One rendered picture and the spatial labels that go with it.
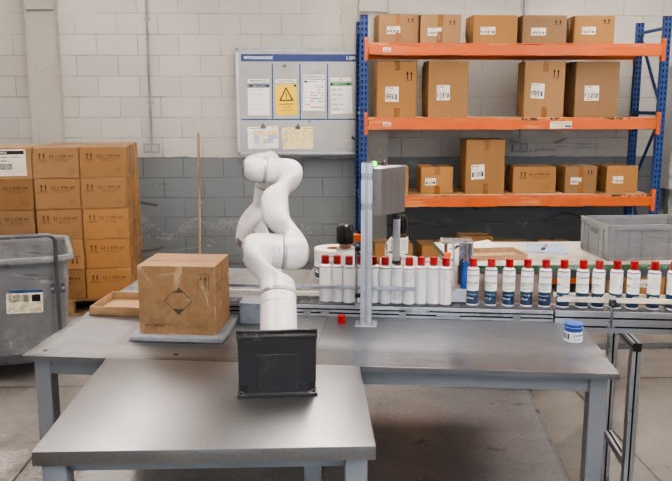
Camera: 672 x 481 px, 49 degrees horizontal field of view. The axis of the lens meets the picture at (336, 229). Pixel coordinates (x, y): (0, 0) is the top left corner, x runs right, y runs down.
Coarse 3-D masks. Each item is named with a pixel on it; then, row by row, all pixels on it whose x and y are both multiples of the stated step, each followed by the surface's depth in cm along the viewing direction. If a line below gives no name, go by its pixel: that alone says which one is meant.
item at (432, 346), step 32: (128, 288) 364; (256, 288) 364; (480, 288) 364; (96, 320) 310; (128, 320) 310; (320, 320) 310; (352, 320) 310; (384, 320) 310; (416, 320) 310; (448, 320) 310; (480, 320) 310; (32, 352) 270; (64, 352) 270; (96, 352) 270; (128, 352) 270; (160, 352) 270; (192, 352) 270; (224, 352) 270; (320, 352) 270; (352, 352) 270; (384, 352) 270; (416, 352) 270; (448, 352) 270; (480, 352) 270; (512, 352) 270; (544, 352) 270; (576, 352) 270
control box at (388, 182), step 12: (384, 168) 292; (396, 168) 298; (372, 180) 294; (384, 180) 293; (396, 180) 299; (372, 192) 295; (384, 192) 294; (396, 192) 300; (372, 204) 296; (384, 204) 295; (396, 204) 301
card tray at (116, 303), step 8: (104, 296) 333; (112, 296) 341; (120, 296) 342; (128, 296) 342; (136, 296) 341; (96, 304) 324; (104, 304) 332; (112, 304) 333; (120, 304) 333; (128, 304) 333; (136, 304) 333; (96, 312) 317; (104, 312) 317; (112, 312) 316; (120, 312) 316; (128, 312) 316; (136, 312) 315
